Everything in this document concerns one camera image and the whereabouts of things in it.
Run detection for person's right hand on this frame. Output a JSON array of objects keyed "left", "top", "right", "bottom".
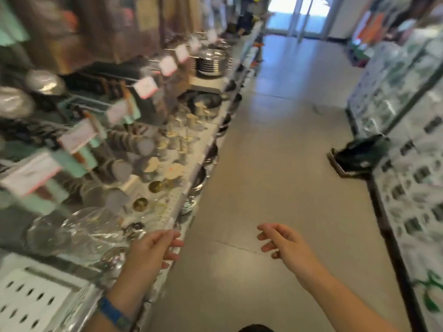
[{"left": 257, "top": 223, "right": 325, "bottom": 291}]

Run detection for person's left hand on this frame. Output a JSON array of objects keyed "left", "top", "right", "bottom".
[{"left": 103, "top": 230, "right": 185, "bottom": 319}]

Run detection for grey metal display shelf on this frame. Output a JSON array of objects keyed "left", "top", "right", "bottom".
[{"left": 0, "top": 0, "right": 269, "bottom": 332}]

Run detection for person's left forearm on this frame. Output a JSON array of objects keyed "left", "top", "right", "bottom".
[{"left": 81, "top": 309, "right": 131, "bottom": 332}]

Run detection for person's right forearm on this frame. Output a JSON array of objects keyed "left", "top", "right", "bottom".
[{"left": 299, "top": 269, "right": 402, "bottom": 332}]

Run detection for blue wristband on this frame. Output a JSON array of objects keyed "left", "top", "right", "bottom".
[{"left": 96, "top": 296, "right": 132, "bottom": 331}]

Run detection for cluster of clear glass bowls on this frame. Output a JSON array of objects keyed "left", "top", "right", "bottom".
[{"left": 26, "top": 207, "right": 127, "bottom": 260}]

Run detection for black shorts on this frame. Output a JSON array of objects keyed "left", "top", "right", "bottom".
[{"left": 238, "top": 324, "right": 275, "bottom": 332}]

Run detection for row of dark pans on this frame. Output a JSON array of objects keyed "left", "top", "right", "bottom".
[{"left": 180, "top": 79, "right": 245, "bottom": 222}]

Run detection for dark cardboard box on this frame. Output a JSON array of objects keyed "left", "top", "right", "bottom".
[{"left": 327, "top": 134, "right": 392, "bottom": 178}]

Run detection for row of mint carded utensils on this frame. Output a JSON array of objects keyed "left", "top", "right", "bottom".
[{"left": 0, "top": 3, "right": 143, "bottom": 215}]

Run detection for cluster of small glass jars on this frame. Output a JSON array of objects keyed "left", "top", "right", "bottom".
[{"left": 131, "top": 110, "right": 208, "bottom": 213}]

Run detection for stack of green swirl cartons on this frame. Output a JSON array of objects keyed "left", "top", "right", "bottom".
[{"left": 346, "top": 24, "right": 443, "bottom": 332}]

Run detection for stack of steel pots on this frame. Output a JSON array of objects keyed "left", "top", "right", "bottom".
[{"left": 195, "top": 48, "right": 233, "bottom": 78}]

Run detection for glass door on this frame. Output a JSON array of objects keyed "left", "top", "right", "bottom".
[{"left": 266, "top": 0, "right": 347, "bottom": 40}]

